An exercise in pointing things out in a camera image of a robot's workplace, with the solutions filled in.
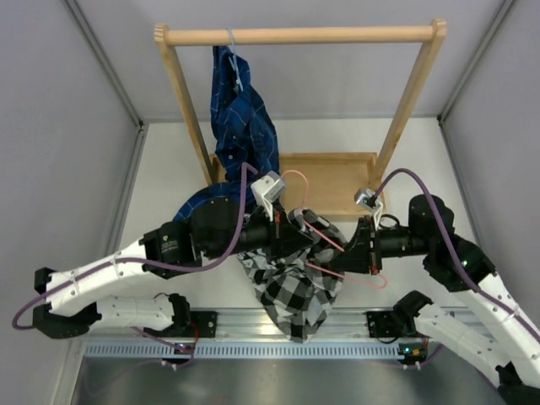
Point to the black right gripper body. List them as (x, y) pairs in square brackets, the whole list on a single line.
[(375, 247)]

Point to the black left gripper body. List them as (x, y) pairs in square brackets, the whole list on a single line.
[(276, 234)]

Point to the pink wire hanger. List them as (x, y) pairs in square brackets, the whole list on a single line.
[(327, 239)]

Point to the black white checkered shirt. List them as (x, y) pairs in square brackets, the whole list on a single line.
[(297, 298)]

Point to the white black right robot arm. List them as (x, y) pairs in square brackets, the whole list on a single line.
[(509, 356)]

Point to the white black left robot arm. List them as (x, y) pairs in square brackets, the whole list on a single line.
[(86, 298)]

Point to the blue plaid shirt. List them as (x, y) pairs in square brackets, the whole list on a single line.
[(242, 129)]

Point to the light blue hanger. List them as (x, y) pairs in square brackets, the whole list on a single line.
[(233, 62)]

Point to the wooden clothes rack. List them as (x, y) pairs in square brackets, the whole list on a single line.
[(336, 155)]

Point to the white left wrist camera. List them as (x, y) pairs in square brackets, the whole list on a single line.
[(267, 190)]

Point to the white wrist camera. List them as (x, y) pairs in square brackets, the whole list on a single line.
[(267, 190), (367, 199)]

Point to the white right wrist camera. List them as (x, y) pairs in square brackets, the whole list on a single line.
[(367, 199)]

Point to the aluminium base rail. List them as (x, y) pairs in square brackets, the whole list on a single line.
[(250, 334)]

